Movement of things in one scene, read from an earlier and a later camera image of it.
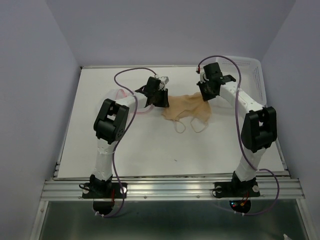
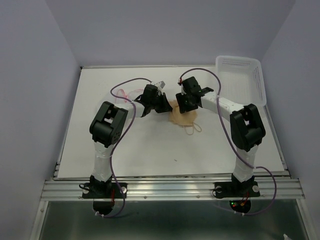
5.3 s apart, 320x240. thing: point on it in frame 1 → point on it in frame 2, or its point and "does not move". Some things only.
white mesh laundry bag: (129, 101) does not move
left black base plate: (104, 190) does not move
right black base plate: (238, 189) does not move
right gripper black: (205, 96) → (182, 107)
